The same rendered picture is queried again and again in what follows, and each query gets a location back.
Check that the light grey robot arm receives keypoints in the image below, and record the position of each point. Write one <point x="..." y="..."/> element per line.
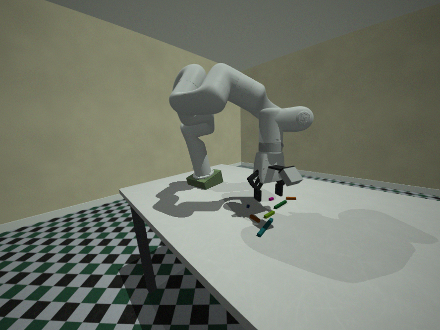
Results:
<point x="198" y="96"/>

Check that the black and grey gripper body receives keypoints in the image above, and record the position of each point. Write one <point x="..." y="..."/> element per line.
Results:
<point x="265" y="159"/>

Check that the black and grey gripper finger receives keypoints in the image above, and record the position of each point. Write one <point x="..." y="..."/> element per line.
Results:
<point x="257" y="191"/>
<point x="279" y="187"/>

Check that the turquoise rod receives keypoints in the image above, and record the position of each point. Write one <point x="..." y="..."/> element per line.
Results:
<point x="265" y="227"/>

